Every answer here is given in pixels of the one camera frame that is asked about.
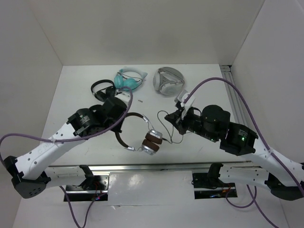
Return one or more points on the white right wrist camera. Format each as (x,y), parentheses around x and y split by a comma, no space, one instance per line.
(184,101)

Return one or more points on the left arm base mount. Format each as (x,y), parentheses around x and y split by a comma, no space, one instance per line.
(93,188)

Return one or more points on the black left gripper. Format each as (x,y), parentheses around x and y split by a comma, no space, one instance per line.
(114,129)

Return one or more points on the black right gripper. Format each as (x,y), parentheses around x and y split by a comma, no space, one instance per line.
(175,119)

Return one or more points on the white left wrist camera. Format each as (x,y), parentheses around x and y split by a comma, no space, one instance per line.
(123,99)

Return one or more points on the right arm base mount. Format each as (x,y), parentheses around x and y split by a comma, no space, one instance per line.
(207,185)

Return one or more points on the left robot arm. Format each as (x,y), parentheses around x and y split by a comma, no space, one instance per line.
(31,173)

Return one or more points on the black folded headphones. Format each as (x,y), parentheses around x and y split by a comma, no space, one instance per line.
(104,93)

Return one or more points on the black Panasonic headphones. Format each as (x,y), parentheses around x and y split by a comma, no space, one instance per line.
(96,108)

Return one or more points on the white grey gaming headphones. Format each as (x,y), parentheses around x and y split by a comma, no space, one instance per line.
(168,81)

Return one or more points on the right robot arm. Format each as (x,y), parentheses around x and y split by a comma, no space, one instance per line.
(283,177)

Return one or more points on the aluminium front rail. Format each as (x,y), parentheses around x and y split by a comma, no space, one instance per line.
(194,167)

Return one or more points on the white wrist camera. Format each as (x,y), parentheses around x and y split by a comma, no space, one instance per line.
(123,99)
(184,101)

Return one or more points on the aluminium side rail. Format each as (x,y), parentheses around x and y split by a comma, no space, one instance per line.
(235,101)

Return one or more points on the teal white cat headphones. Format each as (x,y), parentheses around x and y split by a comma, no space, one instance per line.
(121,79)

